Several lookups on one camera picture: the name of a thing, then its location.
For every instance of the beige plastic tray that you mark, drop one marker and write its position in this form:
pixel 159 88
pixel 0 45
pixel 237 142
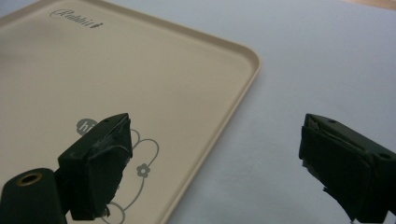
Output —
pixel 130 81

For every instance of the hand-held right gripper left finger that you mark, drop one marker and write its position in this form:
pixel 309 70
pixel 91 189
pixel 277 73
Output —
pixel 93 168

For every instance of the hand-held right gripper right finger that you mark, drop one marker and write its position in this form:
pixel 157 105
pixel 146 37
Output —
pixel 348 168

